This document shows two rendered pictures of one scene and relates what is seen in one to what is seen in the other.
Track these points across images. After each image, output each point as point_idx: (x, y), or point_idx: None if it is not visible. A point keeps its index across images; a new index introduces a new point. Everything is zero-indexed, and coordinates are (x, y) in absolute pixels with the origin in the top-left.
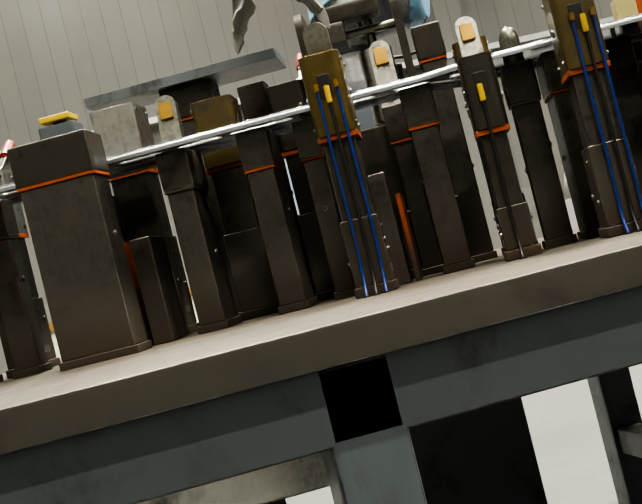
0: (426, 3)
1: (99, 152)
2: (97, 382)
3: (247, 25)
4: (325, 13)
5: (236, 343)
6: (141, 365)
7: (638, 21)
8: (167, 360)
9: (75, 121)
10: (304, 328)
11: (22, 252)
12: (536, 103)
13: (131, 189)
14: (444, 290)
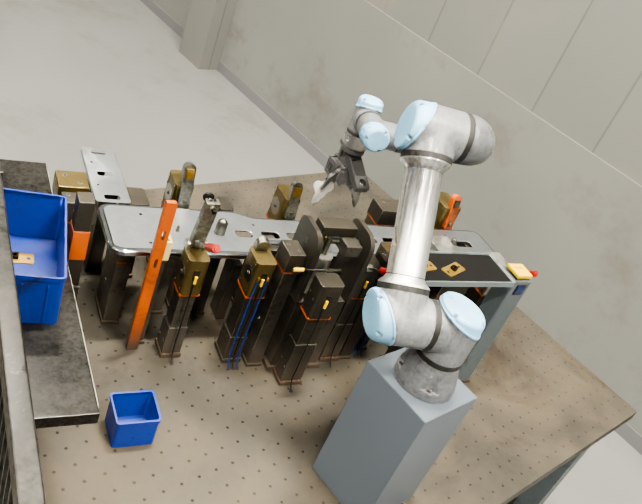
0: (368, 320)
1: (375, 212)
2: (261, 181)
3: (353, 197)
4: (313, 196)
5: (244, 193)
6: (270, 199)
7: (152, 221)
8: (260, 194)
9: (506, 271)
10: (224, 187)
11: (473, 295)
12: None
13: None
14: (197, 197)
